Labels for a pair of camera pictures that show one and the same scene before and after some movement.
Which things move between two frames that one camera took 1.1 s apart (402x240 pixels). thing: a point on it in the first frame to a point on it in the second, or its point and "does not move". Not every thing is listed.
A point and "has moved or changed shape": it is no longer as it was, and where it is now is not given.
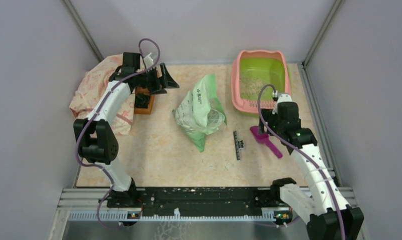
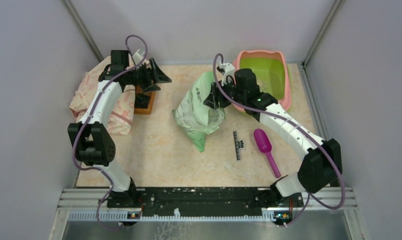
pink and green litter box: [252, 70] does not move
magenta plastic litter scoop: [263, 138] has moved or changed shape
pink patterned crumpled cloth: [89, 88] does not move
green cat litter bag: [199, 112] does not move
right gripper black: [268, 115] to [216, 96]
